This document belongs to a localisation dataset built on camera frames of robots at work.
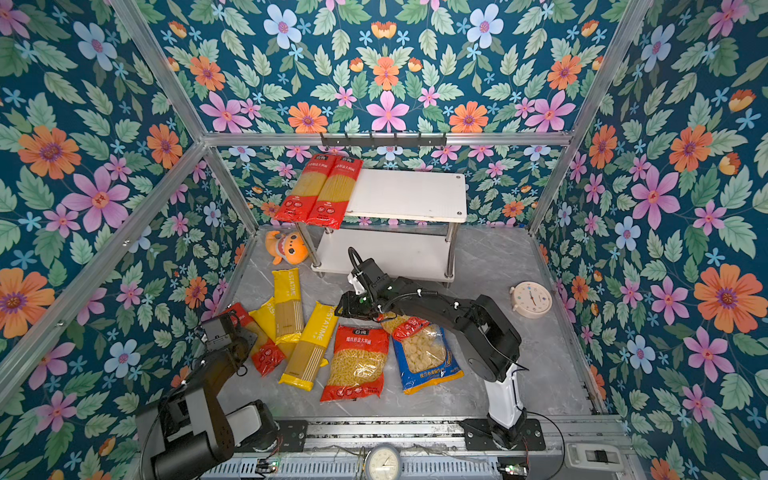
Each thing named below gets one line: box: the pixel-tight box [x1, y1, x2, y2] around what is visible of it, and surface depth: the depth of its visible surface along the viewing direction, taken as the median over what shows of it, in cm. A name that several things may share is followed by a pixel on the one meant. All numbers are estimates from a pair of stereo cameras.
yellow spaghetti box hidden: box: [248, 296, 276, 342], surface depth 96 cm
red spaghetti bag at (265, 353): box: [225, 302, 286, 377], surface depth 86 cm
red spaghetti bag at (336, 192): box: [306, 155, 363, 229], surface depth 80 cm
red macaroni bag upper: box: [380, 315, 445, 350], surface depth 86 cm
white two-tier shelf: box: [296, 168, 468, 286], surface depth 87 cm
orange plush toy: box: [265, 230, 309, 266], surface depth 107 cm
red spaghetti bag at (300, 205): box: [275, 154, 336, 223], surface depth 79 cm
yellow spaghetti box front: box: [278, 301, 339, 392], surface depth 86 cm
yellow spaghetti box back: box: [272, 268, 305, 345], surface depth 96 cm
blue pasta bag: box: [392, 324, 465, 395], surface depth 84 cm
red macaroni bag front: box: [320, 324, 389, 402], surface depth 84 cm
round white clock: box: [509, 281, 553, 319], surface depth 98 cm
